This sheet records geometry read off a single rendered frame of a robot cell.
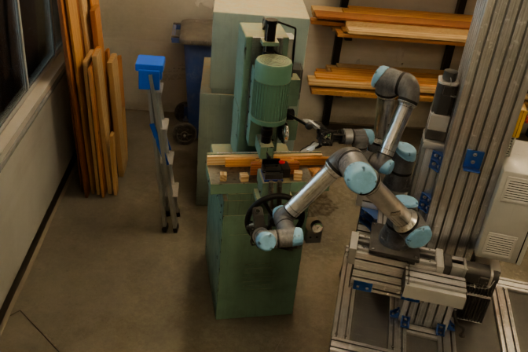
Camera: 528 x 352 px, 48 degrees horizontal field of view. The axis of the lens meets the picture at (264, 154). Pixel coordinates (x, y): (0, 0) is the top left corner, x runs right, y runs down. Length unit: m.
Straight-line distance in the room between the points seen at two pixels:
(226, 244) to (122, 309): 0.77
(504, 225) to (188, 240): 2.00
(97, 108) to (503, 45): 2.59
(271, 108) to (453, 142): 0.83
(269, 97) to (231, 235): 0.74
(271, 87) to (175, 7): 2.54
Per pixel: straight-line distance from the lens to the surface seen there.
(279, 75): 2.70
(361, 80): 4.97
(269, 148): 2.91
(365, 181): 2.28
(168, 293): 3.56
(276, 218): 2.50
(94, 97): 4.00
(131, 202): 4.29
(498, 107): 2.62
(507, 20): 2.50
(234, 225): 2.99
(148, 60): 3.52
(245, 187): 2.87
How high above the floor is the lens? 2.44
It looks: 30 degrees down
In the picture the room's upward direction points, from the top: 6 degrees clockwise
